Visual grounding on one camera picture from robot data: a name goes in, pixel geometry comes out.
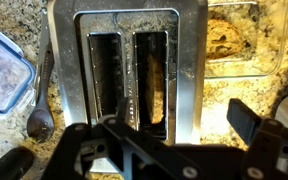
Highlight dark grey water bottle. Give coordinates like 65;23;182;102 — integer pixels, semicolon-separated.
0;145;36;180

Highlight dark metal spoon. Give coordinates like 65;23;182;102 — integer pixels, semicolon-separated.
26;42;56;144

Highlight clear glass food container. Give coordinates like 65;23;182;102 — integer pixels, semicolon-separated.
205;0;288;79

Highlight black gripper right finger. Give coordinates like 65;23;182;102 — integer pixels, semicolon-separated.
226;98;285;180

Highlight brown bread slice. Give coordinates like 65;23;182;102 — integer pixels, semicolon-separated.
206;18;248;61
146;53;166;125

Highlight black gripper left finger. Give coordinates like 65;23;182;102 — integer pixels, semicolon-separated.
41;96;202;180

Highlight stainless steel two-slot toaster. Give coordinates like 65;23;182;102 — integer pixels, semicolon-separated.
46;0;209;174

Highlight blue-rimmed plastic container lid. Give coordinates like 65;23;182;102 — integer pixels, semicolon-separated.
0;26;37;117

